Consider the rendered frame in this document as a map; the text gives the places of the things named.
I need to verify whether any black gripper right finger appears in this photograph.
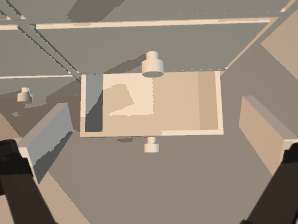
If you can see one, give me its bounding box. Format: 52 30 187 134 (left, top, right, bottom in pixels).
239 95 298 224

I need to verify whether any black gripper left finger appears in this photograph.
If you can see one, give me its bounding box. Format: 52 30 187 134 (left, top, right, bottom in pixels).
0 103 74 224

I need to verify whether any white chest of drawers with wooden top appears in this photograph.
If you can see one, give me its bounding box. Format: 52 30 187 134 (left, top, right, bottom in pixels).
0 0 298 82

